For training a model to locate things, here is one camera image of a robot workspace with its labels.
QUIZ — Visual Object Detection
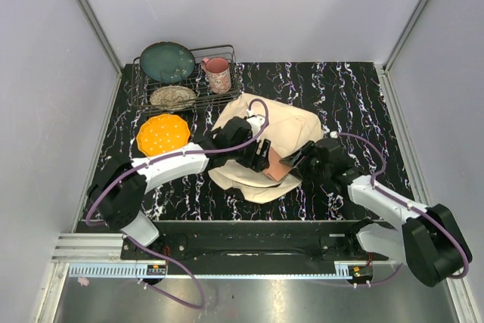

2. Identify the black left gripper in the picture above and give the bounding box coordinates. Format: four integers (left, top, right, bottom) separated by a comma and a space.
228, 132, 270, 172

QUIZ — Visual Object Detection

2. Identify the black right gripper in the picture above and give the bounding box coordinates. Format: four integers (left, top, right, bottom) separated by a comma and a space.
280, 140, 330, 185

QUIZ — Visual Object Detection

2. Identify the yellow picture book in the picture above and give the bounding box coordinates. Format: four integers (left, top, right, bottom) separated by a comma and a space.
263, 148, 291, 182

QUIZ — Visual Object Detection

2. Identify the cream canvas student bag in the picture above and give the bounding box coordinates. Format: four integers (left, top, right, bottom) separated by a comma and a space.
208, 93, 323, 204

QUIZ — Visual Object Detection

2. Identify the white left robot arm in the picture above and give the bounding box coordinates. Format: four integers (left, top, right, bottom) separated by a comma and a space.
86, 115, 270, 259

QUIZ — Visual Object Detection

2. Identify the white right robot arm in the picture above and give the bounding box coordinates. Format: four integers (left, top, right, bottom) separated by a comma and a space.
281, 138, 473, 287

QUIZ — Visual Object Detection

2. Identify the pink patterned mug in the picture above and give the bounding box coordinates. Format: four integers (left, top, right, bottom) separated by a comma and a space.
200, 57, 231, 94

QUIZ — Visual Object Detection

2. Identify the beige patterned plate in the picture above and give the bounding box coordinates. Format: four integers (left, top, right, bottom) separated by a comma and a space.
150, 85, 197, 111

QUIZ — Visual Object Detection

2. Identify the orange dotted plate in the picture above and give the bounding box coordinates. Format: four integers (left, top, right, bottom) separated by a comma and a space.
136, 113, 191, 157

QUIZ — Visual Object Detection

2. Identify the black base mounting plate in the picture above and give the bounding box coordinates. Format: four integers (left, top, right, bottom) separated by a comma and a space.
119, 220, 389, 277

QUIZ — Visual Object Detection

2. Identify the dark green plate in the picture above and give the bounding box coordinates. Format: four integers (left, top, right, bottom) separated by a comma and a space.
139, 42, 196, 84

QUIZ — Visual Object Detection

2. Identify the wire dish rack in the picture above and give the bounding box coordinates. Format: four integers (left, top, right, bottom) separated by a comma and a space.
129, 45, 242, 115

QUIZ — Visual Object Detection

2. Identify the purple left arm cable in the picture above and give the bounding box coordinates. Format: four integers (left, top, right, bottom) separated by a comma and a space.
85, 98, 270, 309

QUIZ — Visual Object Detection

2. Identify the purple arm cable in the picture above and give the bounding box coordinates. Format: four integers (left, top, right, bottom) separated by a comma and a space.
85, 98, 270, 309
313, 132, 470, 289

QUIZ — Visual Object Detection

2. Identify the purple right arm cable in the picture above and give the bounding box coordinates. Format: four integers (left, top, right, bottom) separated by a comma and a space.
313, 132, 470, 289

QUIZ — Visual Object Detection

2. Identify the aluminium frame rail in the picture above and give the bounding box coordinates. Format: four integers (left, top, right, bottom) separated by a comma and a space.
54, 0, 124, 70

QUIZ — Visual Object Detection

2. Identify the white cable duct strip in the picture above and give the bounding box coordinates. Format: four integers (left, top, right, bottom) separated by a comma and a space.
68, 262, 352, 280

